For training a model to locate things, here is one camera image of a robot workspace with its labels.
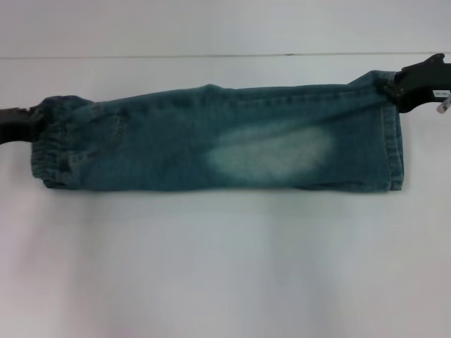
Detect blue denim shorts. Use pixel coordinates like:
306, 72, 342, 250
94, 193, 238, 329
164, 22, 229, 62
30, 70, 405, 194

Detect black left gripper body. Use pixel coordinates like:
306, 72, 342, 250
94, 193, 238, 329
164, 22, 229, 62
0, 107, 35, 147

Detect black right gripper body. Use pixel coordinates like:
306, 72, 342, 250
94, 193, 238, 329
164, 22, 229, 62
397, 62, 451, 114

